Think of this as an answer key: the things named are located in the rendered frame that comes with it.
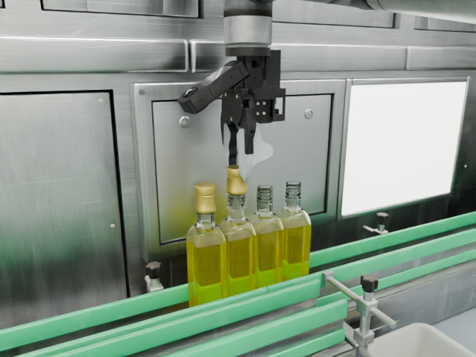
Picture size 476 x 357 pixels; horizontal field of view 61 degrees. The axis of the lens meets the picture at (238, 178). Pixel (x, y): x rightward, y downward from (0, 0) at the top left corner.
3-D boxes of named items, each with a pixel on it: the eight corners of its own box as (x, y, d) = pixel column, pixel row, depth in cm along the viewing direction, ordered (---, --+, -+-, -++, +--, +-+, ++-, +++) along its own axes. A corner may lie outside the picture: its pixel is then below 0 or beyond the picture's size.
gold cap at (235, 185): (241, 187, 71) (241, 163, 70) (251, 193, 68) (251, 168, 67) (222, 190, 69) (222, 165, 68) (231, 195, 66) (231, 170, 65)
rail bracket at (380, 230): (367, 253, 104) (371, 205, 100) (387, 265, 98) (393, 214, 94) (355, 257, 102) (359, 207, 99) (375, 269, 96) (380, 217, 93)
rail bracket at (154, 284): (159, 310, 80) (156, 249, 77) (170, 330, 74) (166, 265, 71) (139, 316, 79) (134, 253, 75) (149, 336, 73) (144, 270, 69)
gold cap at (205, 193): (210, 205, 69) (210, 180, 68) (219, 211, 66) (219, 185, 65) (191, 208, 67) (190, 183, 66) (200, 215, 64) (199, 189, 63)
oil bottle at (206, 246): (216, 319, 77) (214, 215, 71) (229, 337, 72) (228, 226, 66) (188, 328, 74) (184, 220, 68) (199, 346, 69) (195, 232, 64)
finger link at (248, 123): (258, 154, 62) (254, 96, 61) (249, 155, 61) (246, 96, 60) (244, 153, 66) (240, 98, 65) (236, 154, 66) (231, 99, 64)
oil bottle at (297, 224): (292, 297, 84) (297, 200, 78) (308, 311, 79) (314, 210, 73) (269, 303, 82) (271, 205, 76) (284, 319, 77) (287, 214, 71)
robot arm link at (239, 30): (237, 14, 57) (214, 20, 64) (237, 48, 58) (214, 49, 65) (282, 17, 60) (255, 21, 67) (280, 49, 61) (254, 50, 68)
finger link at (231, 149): (258, 173, 72) (263, 123, 68) (228, 177, 69) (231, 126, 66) (250, 166, 74) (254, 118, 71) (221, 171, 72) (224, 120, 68)
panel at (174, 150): (444, 193, 119) (462, 75, 109) (453, 196, 116) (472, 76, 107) (142, 257, 80) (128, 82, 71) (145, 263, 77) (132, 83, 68)
